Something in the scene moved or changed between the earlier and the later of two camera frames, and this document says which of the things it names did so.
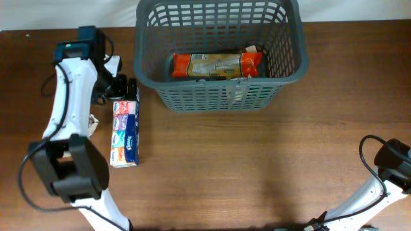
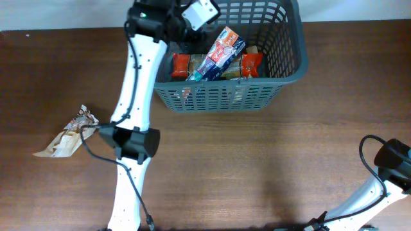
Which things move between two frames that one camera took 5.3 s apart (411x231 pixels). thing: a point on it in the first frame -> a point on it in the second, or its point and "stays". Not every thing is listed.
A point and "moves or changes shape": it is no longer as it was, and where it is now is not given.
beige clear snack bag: [252, 49] stays
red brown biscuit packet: [216, 66] stays
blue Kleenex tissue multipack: [124, 144] moves or changes shape
